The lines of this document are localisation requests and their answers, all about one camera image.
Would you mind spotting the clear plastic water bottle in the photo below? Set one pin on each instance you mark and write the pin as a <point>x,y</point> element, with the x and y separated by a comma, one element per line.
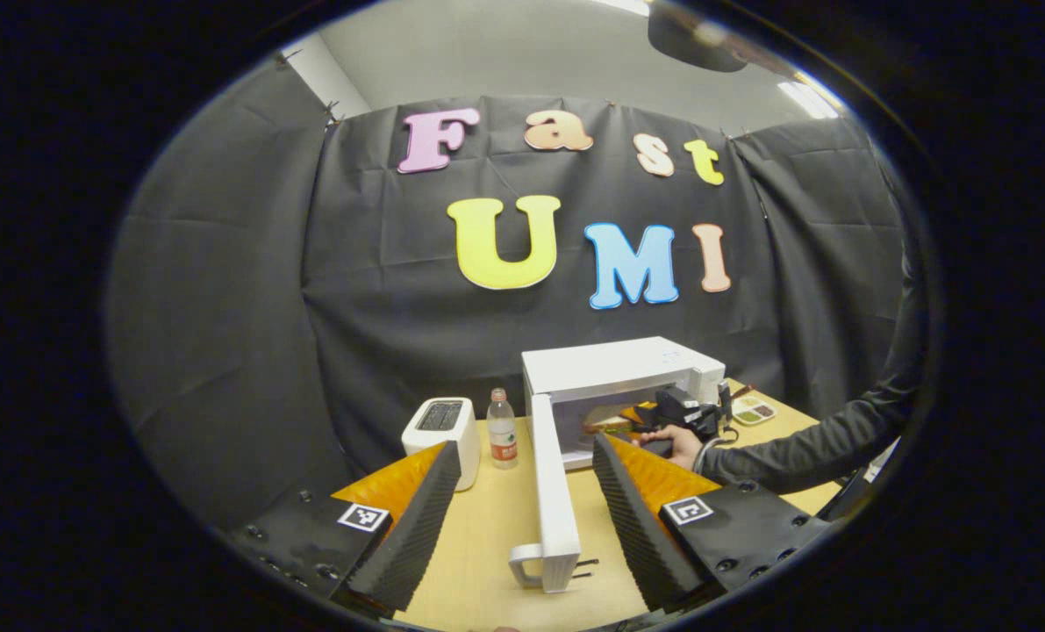
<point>502,430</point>

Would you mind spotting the white toaster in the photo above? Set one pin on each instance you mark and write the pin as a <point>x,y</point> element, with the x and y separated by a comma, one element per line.
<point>417,439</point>

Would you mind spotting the long ceiling light panel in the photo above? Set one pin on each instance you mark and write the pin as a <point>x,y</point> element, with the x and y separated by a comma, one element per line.
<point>627,5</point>

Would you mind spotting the black backdrop cloth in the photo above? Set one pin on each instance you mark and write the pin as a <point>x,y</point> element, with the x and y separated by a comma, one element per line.
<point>224,307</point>

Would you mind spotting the white microwave oven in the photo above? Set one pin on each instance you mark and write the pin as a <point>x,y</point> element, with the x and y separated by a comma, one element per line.
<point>610,369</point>

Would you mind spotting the white divided grain dish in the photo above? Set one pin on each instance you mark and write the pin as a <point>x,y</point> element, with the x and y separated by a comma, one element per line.
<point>755,412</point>

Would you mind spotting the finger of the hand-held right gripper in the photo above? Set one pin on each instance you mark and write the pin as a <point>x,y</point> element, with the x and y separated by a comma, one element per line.
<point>638,413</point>

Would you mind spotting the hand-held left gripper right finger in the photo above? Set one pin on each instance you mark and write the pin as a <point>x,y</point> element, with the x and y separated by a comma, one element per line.
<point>636,535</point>

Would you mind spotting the small ceiling light panel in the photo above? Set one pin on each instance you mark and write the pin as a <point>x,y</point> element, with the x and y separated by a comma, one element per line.
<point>807,98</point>

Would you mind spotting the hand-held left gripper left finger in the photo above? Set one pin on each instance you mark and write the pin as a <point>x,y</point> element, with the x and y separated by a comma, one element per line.
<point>399,544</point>

